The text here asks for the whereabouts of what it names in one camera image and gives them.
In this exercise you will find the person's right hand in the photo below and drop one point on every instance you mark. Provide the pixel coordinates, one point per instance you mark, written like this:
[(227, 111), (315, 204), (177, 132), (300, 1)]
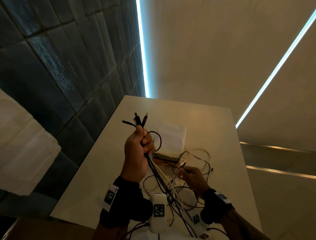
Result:
[(196, 180)]

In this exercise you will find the person's left hand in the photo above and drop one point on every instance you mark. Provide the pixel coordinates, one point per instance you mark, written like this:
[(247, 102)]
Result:
[(134, 158)]

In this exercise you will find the person's left forearm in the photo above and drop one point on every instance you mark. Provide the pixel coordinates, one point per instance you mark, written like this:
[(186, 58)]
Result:
[(106, 233)]

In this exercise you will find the person's right forearm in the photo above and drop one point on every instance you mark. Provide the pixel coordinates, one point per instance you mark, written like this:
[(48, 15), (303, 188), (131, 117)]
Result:
[(242, 230)]

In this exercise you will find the black right wristband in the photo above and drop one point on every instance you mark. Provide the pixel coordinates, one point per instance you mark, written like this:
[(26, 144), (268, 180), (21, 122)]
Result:
[(214, 210)]

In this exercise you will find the black wristband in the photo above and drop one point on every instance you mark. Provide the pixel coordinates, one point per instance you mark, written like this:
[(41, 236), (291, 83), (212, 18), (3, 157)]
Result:
[(128, 205), (214, 210)]

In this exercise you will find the black left wristband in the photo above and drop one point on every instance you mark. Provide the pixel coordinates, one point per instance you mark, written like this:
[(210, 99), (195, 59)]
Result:
[(128, 205)]

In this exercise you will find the white table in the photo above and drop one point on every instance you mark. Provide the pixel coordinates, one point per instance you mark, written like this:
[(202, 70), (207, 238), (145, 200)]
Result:
[(93, 183)]

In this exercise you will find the metal trim strip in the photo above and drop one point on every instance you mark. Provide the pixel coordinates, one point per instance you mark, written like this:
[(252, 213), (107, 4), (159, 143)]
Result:
[(276, 147), (281, 171)]

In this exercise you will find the blue LED light strip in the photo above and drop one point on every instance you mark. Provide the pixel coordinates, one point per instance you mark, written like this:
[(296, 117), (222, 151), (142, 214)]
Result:
[(143, 49), (276, 68)]

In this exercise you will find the white cushion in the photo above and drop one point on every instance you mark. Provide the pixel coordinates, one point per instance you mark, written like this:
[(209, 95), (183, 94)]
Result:
[(24, 153)]

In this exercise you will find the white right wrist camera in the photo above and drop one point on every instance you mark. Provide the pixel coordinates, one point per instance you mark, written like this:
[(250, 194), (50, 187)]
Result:
[(200, 225)]

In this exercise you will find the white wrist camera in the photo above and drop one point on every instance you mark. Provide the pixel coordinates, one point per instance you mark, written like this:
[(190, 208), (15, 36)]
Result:
[(158, 225), (200, 225)]

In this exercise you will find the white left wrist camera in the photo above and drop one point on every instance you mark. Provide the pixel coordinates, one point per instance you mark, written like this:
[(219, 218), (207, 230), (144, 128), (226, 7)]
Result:
[(158, 225)]

